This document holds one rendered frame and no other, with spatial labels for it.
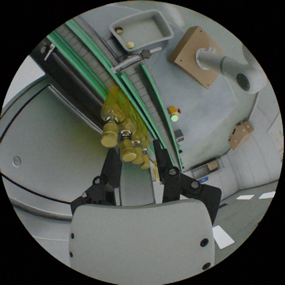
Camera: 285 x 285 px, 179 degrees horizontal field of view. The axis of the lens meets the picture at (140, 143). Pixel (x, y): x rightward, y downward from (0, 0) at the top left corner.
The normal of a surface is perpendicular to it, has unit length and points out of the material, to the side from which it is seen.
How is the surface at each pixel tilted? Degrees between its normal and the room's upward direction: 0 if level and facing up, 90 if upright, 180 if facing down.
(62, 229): 90
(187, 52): 0
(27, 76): 90
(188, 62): 0
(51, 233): 90
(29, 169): 90
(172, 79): 0
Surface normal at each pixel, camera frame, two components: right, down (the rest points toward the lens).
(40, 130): 0.89, -0.34
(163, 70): 0.11, 0.80
